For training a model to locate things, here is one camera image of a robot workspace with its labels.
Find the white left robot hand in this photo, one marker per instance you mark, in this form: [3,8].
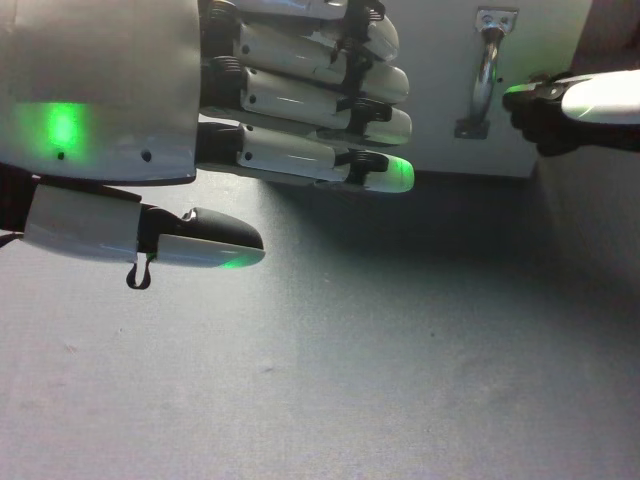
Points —
[100,75]

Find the white cabinet drawer front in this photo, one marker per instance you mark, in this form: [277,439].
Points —
[435,75]

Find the grey table cloth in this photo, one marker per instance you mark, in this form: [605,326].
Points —
[320,375]

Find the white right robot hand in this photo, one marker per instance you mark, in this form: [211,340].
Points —
[600,105]

